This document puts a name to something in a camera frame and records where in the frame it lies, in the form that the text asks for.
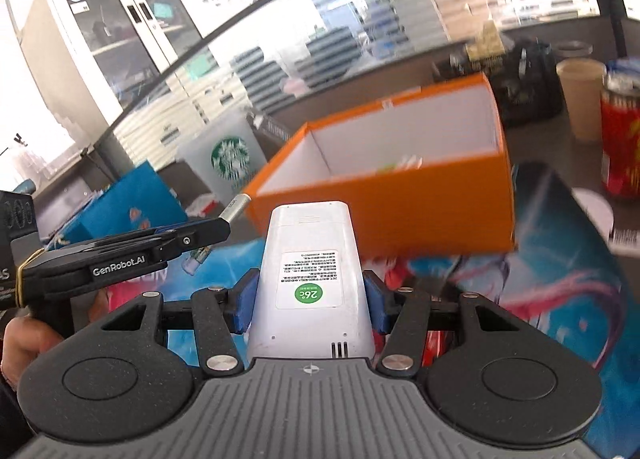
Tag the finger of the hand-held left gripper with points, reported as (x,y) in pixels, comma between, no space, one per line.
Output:
(195,244)
(150,235)

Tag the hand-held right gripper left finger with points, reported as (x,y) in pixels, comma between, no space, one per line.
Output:
(239,306)

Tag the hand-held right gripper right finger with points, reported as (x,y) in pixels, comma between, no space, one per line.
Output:
(376,306)

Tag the white remote control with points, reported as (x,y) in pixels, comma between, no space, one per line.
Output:
(307,279)

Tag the orange cardboard box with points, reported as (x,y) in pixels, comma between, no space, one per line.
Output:
(400,209)

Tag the person's left hand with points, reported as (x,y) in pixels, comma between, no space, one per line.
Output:
(30,349)

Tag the blue cardboard box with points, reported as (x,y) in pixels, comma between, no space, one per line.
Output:
(125,204)

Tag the red white paper packet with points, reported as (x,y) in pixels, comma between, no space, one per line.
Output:
(202,204)

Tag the clear plastic cup green logo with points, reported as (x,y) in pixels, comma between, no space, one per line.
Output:
(230,159)

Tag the printed anime desk mat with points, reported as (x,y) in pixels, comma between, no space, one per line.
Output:
(550,289)

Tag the glass door cabinet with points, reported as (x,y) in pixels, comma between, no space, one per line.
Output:
(115,39)

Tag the white round card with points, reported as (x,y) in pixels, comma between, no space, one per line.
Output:
(600,219)

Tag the frosted glass partition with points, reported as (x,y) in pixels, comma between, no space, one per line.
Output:
(350,39)

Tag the black mesh desk organizer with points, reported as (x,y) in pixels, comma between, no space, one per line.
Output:
(520,84)

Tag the cream building block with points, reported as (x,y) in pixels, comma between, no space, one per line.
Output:
(484,46)

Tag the red drink can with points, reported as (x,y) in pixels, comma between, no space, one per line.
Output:
(622,149)

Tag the beige paper cup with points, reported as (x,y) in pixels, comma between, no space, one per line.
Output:
(582,99)

